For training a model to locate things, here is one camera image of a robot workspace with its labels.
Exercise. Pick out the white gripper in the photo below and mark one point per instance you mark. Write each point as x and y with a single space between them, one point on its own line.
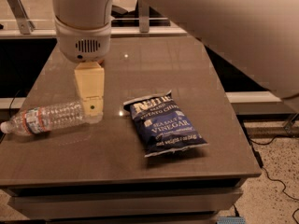
83 42

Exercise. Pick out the clear plastic water bottle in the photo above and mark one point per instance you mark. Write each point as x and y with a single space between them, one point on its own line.
44 119

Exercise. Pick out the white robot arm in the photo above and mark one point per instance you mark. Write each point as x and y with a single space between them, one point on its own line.
259 37

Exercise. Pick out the black office chair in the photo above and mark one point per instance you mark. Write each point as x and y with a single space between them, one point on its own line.
121 17

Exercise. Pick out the blue potato chips bag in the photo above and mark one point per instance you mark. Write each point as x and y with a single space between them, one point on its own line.
161 124

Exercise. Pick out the glass railing panel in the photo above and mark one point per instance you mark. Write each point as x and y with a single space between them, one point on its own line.
40 13

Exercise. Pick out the grey table with drawers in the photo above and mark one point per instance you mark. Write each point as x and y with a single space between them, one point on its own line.
100 174

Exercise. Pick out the left metal railing bracket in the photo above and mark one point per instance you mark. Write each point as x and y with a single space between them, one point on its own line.
24 24

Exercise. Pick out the metal railing bracket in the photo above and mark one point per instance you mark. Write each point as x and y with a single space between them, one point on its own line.
24 24
144 16

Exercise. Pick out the middle metal railing bracket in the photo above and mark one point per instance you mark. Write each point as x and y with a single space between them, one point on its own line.
144 16

